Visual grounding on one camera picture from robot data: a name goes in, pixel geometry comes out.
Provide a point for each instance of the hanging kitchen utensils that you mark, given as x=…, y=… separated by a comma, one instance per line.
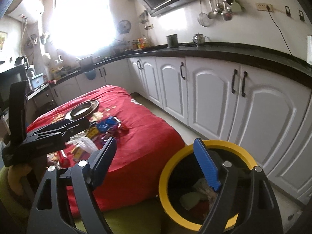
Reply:
x=224, y=9

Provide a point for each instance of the wall power strip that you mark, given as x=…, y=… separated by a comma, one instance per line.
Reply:
x=264, y=7

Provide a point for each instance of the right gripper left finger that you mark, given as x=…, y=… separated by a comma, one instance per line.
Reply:
x=51, y=213

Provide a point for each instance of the hanging wire strainer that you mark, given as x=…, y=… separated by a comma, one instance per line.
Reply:
x=203, y=18

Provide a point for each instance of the red snack packet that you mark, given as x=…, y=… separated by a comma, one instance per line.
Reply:
x=64, y=161

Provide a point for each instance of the white lower cabinets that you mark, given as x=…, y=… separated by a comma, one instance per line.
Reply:
x=259, y=110

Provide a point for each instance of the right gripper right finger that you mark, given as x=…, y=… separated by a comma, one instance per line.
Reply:
x=247, y=191

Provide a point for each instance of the red floral tablecloth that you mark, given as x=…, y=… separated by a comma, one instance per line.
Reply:
x=144, y=145

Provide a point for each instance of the dark metal cup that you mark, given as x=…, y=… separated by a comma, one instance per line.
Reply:
x=172, y=41

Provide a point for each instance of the blue crumpled wrapper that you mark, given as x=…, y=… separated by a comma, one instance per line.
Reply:
x=107, y=124

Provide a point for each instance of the black countertop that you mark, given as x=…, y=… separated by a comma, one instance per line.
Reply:
x=264, y=58

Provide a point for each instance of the steel cooking pot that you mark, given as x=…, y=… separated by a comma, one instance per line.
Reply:
x=86, y=63

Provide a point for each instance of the white plastic bag wrapper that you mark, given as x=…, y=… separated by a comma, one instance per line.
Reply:
x=85, y=143

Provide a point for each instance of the white water heater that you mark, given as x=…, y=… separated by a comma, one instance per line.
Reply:
x=31, y=10

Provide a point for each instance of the white electric kettle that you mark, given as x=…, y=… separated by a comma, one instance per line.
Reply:
x=309, y=50

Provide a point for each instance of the round wall fan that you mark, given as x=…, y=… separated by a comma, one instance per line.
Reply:
x=124, y=27

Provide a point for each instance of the green sleeve forearm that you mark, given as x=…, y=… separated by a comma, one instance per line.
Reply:
x=13, y=196

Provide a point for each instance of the yellow black trash bin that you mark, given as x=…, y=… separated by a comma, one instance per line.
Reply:
x=182, y=172

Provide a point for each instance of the metal bowl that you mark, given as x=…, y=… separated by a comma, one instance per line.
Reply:
x=81, y=109

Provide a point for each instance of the condiment bottles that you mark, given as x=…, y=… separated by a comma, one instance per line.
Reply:
x=140, y=43

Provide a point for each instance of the blue hanging basket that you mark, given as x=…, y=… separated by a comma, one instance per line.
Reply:
x=90, y=75

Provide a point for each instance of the small steel teapot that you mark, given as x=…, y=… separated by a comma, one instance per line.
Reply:
x=200, y=39

